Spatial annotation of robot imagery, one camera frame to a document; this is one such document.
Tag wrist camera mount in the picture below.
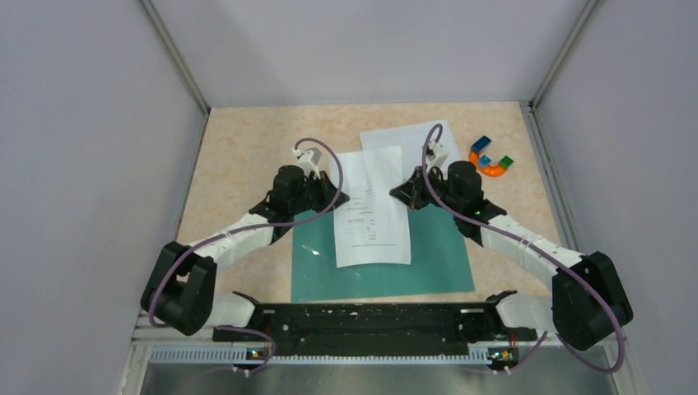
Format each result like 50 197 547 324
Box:
426 142 449 172
293 147 322 179

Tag green toy brick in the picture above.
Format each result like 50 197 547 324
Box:
498 156 514 169

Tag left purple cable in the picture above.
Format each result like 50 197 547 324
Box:
148 137 345 329

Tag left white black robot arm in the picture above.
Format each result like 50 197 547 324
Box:
141 165 349 340

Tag orange curved toy block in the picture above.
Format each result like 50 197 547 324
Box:
468 151 513 178

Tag dark blue toy brick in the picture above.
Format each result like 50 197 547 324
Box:
471 136 491 154

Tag blank white paper sheets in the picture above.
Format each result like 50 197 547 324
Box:
360 119 462 180

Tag light blue toy brick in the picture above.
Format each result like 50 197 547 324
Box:
478 156 491 167

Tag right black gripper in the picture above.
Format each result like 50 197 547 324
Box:
390 164 463 213

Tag aluminium frame rail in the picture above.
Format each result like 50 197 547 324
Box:
131 316 214 345

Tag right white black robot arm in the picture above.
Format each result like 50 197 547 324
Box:
389 160 634 351

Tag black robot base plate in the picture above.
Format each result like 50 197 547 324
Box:
212 295 538 356

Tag green plastic folder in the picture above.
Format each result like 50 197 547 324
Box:
291 206 475 303

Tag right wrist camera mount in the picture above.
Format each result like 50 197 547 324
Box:
426 142 449 172

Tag grey slotted cable duct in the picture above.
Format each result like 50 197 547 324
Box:
150 346 492 365

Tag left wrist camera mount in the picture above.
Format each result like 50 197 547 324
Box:
293 147 322 179

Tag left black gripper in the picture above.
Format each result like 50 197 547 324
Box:
290 170 349 214

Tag printed white paper sheet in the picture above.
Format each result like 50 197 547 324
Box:
330 146 412 268

